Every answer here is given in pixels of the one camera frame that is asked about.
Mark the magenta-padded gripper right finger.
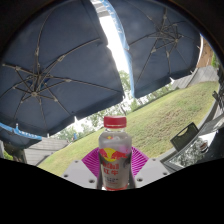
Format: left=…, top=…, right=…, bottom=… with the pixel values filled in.
left=129, top=146, right=171, bottom=190

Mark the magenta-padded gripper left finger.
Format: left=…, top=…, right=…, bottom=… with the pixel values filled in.
left=62, top=147, right=103, bottom=190

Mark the red-capped drink bottle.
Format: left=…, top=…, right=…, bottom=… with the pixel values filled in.
left=98, top=115, right=133, bottom=192

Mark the black mesh chair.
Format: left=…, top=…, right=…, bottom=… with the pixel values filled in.
left=170, top=122, right=200, bottom=152

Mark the small round ashtray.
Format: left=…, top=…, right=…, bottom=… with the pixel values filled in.
left=199, top=139, right=210, bottom=153

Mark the blue-trimmed patio umbrella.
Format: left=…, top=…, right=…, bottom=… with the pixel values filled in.
left=0, top=121, right=43, bottom=149

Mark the dark patio chair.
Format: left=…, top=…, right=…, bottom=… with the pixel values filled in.
left=212, top=89, right=224, bottom=113

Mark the large navy patio umbrella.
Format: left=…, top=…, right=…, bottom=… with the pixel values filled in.
left=0, top=0, right=125, bottom=137
left=106, top=0, right=202, bottom=99

